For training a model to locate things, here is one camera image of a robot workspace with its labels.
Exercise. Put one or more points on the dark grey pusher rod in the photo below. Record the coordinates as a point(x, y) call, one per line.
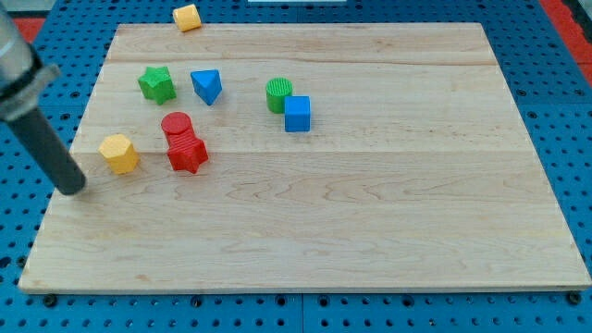
point(35, 133)

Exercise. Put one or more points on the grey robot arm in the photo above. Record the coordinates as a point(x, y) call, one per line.
point(24, 76)

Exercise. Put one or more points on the green star block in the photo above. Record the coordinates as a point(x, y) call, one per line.
point(156, 84)

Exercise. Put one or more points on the red star block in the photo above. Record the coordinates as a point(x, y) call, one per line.
point(186, 151)

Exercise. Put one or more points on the blue triangle block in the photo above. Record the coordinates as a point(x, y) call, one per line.
point(207, 84)

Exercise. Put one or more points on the yellow hexagon block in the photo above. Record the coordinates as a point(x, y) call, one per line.
point(119, 153)

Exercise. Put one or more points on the red cylinder block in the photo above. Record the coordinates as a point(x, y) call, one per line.
point(175, 124)

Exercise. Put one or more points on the yellow block at top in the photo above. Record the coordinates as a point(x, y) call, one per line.
point(187, 18)

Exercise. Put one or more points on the green cylinder block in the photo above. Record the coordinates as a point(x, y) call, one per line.
point(276, 90)

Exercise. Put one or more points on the blue cube block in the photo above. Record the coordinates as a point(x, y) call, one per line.
point(297, 113)

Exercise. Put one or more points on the wooden board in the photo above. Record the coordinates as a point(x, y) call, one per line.
point(417, 175)

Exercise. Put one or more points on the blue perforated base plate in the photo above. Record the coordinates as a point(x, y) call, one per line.
point(545, 58)

